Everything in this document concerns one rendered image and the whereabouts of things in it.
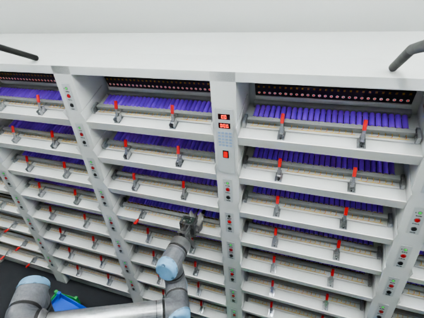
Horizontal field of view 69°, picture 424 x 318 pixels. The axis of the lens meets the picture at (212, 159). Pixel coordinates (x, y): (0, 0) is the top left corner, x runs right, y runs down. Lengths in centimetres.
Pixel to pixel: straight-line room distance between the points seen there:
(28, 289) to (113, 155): 63
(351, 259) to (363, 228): 19
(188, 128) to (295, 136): 42
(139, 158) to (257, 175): 55
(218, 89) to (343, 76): 40
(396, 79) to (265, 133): 44
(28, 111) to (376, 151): 154
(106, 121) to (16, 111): 54
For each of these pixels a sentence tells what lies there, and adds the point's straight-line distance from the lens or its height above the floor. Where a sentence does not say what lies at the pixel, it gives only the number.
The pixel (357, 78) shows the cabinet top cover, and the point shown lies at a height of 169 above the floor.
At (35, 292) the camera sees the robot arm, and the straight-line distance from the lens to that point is 145.
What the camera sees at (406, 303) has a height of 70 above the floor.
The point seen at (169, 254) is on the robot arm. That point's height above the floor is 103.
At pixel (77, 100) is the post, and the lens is 147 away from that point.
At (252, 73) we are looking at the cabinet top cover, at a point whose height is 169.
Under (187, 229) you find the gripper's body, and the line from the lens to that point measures 139.
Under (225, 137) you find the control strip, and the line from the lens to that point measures 117.
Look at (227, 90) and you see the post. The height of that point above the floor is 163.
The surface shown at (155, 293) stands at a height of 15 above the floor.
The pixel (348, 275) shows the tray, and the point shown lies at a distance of 166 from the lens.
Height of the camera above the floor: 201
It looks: 32 degrees down
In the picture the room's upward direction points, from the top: 5 degrees counter-clockwise
